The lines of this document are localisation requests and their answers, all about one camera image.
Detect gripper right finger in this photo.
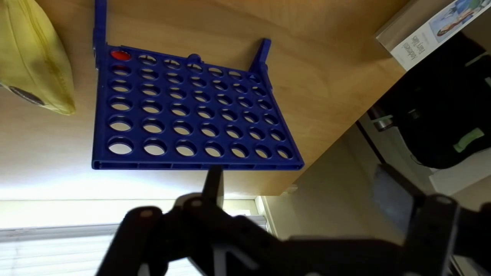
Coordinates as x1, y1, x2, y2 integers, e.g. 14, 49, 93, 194
373, 164, 491, 276

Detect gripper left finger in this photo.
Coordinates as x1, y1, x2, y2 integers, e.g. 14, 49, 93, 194
95, 166, 282, 276

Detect blue gameboard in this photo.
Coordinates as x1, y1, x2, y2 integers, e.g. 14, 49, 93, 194
91, 0, 305, 171

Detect black bag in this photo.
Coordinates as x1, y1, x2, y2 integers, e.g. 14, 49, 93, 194
367, 32, 491, 170

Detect window blinds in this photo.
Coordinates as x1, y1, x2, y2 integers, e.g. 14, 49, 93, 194
0, 224, 269, 276

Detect white book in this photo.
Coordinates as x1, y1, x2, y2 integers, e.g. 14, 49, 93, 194
375, 0, 491, 72

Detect yellow plush banana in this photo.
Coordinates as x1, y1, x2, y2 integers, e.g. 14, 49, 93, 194
0, 0, 76, 116

